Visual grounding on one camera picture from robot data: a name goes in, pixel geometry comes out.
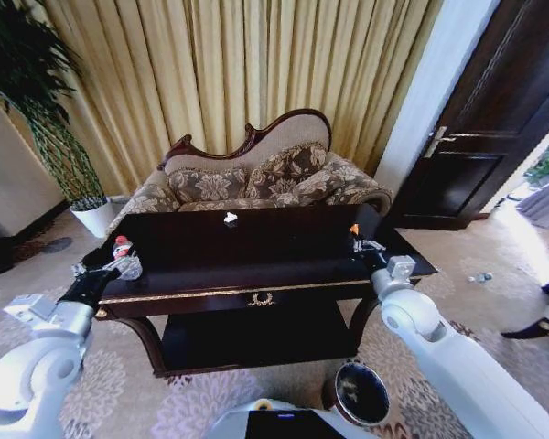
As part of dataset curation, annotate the floral fabric sofa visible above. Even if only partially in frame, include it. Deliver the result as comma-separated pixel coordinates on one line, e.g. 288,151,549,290
106,108,394,238

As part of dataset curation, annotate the large floral cushion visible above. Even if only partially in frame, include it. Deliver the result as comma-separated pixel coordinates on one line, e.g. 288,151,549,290
245,141,336,202

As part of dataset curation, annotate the white plant pot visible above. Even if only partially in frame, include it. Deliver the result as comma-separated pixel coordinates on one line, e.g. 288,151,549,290
69,195,116,240

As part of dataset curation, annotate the beige pleated curtain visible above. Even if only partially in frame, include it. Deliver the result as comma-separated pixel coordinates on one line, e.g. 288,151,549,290
9,0,445,198

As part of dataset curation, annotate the dark wooden door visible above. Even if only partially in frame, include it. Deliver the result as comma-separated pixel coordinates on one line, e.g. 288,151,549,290
383,0,549,230

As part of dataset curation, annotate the white robot front shell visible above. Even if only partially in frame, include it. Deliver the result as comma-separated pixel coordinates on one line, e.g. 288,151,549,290
201,398,445,439

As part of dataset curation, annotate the small floral cushion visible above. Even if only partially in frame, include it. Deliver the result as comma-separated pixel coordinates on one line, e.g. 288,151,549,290
166,165,251,209

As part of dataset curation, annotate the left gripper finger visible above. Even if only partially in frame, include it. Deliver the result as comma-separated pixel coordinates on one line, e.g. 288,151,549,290
108,254,144,282
69,255,102,277

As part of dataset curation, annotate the white standing cabinet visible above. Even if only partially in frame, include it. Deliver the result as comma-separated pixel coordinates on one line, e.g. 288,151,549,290
0,87,68,239

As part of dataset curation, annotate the red capped small bottle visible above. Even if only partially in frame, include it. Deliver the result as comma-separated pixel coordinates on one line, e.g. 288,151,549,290
112,235,137,262

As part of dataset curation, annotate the brass door handle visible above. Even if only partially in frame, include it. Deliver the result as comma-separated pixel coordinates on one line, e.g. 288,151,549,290
423,125,458,159

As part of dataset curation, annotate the green leafy houseplant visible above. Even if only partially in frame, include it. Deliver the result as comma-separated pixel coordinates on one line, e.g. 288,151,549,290
0,0,107,212

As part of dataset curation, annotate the round dark trash bin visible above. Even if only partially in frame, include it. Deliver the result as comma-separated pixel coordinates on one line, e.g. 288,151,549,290
322,359,391,429

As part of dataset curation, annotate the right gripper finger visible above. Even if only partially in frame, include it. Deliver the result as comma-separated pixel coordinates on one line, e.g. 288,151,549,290
351,230,372,255
369,238,390,265

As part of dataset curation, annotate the dark wooden coffee table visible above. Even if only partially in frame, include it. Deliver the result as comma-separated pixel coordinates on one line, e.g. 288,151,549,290
78,203,439,379

